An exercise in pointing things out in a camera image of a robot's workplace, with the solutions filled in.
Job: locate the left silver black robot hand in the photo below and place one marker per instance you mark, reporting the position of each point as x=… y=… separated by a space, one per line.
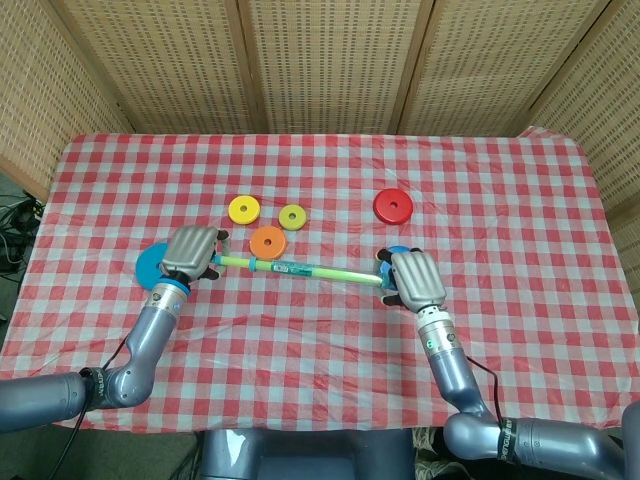
x=190 y=247

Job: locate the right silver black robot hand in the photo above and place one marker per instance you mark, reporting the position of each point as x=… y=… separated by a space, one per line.
x=417 y=280

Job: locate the green and blue toy stick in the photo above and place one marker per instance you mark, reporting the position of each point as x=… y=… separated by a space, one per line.
x=320 y=271

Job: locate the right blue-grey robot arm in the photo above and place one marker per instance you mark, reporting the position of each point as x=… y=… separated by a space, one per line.
x=450 y=370

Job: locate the red white checkered tablecloth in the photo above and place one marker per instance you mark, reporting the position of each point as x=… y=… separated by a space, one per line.
x=320 y=350

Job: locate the dark camouflage fabric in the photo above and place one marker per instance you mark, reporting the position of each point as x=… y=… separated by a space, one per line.
x=430 y=450

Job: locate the woven bamboo screen panel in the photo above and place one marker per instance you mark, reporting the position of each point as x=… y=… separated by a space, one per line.
x=610 y=115
x=490 y=65
x=45 y=100
x=330 y=65
x=165 y=65

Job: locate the blue-grey robot torso base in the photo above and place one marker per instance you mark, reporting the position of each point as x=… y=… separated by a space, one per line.
x=300 y=455

